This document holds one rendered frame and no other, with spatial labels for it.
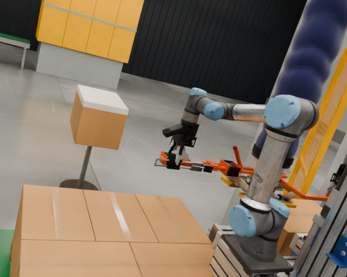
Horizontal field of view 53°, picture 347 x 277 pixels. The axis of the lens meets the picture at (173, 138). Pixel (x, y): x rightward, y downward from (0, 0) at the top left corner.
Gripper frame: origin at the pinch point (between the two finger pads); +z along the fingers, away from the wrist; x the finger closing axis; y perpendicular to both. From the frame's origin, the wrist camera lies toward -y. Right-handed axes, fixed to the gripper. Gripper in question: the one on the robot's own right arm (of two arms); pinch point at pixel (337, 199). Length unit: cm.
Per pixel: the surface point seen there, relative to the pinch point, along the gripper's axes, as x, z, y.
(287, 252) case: -6.2, 38.4, 11.8
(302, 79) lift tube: -18, -54, 37
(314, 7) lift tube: -26, -88, 39
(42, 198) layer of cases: -97, 63, 133
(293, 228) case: -10.0, 25.0, 10.0
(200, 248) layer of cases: -46, 65, 39
